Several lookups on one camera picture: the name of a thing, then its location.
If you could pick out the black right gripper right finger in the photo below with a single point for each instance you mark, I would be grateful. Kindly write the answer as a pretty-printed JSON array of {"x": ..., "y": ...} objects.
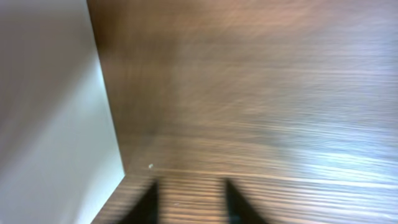
[{"x": 240, "y": 211}]

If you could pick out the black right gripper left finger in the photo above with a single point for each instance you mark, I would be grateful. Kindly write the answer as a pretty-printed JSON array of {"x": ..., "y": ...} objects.
[{"x": 146, "y": 210}]

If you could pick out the white cardboard box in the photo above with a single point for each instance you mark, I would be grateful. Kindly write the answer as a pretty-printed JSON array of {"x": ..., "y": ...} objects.
[{"x": 60, "y": 159}]

